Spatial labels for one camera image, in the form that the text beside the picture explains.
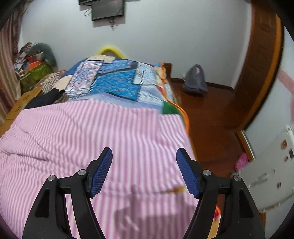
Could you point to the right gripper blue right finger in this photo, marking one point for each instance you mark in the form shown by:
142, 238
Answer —
240, 217

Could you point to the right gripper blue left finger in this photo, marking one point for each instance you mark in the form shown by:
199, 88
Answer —
48, 216

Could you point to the pink white striped pants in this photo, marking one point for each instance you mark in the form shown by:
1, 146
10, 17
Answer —
137, 199

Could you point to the white appliance with stickers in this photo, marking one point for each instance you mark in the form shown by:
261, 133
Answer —
269, 177

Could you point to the black garment on bed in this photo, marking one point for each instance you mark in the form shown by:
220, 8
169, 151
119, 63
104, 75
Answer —
45, 99

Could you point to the wooden lap desk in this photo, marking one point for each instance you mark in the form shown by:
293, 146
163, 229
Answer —
18, 107

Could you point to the striped brown pink curtain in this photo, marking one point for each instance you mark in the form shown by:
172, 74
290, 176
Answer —
11, 18

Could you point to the green storage box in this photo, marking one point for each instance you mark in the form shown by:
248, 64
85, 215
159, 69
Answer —
30, 79

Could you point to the grey backpack on floor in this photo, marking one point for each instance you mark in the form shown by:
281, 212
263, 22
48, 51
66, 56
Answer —
194, 81

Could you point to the blue patchwork bed quilt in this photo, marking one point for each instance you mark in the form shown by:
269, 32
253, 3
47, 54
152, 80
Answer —
117, 81

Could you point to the grey green plush pillow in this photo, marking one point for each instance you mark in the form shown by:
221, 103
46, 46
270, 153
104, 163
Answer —
46, 51

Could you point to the yellow curved tube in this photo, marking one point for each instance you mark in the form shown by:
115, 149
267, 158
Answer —
114, 51

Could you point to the brown wooden wardrobe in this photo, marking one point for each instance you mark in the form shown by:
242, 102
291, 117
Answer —
260, 67

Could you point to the small wall monitor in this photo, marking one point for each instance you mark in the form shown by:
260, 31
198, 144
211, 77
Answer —
106, 9

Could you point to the black wall television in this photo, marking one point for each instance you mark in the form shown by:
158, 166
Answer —
84, 1

